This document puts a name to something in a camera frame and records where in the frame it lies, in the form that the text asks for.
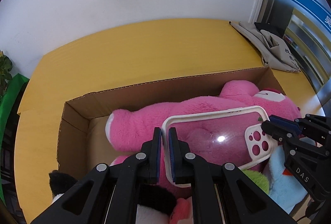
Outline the potted green plant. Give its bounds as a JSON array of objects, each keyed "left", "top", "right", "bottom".
[{"left": 0, "top": 51, "right": 13, "bottom": 98}]

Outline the clear white phone case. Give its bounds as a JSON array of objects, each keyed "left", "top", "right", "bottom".
[{"left": 161, "top": 106, "right": 278, "bottom": 188}]

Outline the teal and pink plush doll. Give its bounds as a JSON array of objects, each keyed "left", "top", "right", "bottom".
[{"left": 169, "top": 167, "right": 271, "bottom": 223}]

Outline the pink bear plush toy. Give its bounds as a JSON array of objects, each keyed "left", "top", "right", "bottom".
[{"left": 104, "top": 79, "right": 302, "bottom": 196}]

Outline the brown cardboard box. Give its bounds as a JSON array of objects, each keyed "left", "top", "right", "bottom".
[{"left": 57, "top": 67, "right": 284, "bottom": 179}]

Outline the grey canvas tote bag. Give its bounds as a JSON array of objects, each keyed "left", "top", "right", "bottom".
[{"left": 229, "top": 21, "right": 301, "bottom": 73}]

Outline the light blue plush toy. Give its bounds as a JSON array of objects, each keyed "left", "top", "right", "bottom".
[{"left": 263, "top": 145, "right": 307, "bottom": 214}]

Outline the white plush toy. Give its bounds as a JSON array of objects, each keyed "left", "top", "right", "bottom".
[{"left": 48, "top": 170, "right": 178, "bottom": 224}]

